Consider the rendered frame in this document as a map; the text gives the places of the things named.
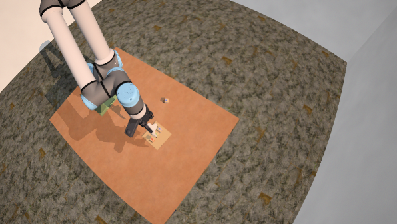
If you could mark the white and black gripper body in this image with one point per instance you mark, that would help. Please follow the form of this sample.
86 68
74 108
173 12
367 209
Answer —
148 114

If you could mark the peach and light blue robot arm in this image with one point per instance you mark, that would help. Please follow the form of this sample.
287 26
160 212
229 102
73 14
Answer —
99 81

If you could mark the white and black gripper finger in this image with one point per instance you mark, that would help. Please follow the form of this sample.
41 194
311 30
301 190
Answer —
151 128

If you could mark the tan flat mat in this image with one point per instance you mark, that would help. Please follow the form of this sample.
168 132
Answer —
163 136

